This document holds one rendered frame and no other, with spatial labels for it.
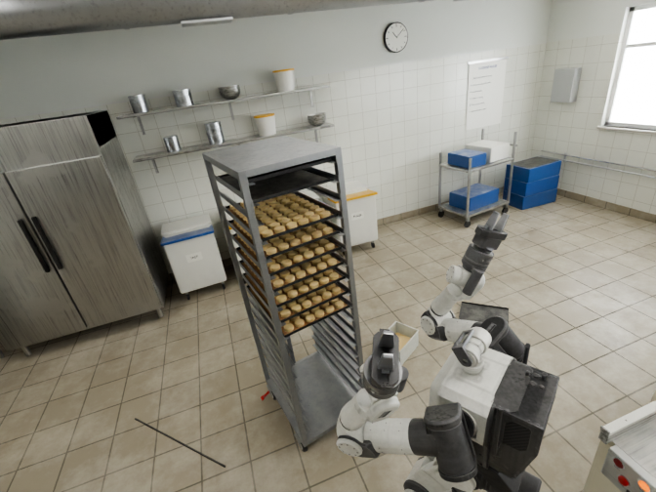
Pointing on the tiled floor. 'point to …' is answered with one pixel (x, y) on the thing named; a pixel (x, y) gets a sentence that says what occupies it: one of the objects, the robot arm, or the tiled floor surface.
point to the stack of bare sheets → (481, 311)
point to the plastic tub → (408, 338)
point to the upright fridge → (71, 231)
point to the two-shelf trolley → (478, 183)
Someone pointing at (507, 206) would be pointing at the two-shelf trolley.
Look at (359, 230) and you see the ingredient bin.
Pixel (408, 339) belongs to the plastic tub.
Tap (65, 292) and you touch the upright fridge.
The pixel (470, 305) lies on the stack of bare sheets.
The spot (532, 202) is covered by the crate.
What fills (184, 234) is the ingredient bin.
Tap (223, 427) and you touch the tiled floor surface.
